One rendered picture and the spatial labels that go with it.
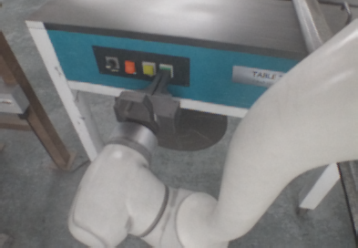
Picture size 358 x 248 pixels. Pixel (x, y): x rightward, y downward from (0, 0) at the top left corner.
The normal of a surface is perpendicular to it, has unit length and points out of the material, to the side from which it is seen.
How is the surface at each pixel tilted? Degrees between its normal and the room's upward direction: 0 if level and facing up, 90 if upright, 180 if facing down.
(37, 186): 0
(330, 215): 0
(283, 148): 86
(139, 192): 43
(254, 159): 87
